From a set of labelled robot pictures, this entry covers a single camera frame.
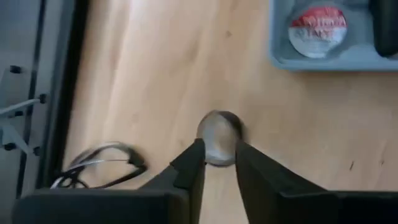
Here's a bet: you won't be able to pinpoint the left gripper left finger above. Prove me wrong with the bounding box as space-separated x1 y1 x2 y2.
11 138 206 224

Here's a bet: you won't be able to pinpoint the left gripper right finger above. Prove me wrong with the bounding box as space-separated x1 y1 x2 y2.
234 141 398 224

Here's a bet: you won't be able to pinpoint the silver round tape roll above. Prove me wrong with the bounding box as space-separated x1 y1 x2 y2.
195 110 246 168

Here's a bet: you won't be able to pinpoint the grey plastic tool case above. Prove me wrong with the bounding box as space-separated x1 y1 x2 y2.
269 0 398 73

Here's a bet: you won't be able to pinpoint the black safety glasses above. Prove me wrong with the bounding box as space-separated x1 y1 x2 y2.
49 141 149 190

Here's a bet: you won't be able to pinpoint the grey office chair base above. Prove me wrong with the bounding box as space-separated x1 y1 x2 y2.
0 64 48 157

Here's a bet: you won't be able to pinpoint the red white tape roll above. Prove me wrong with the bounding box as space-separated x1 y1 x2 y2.
287 5 348 60

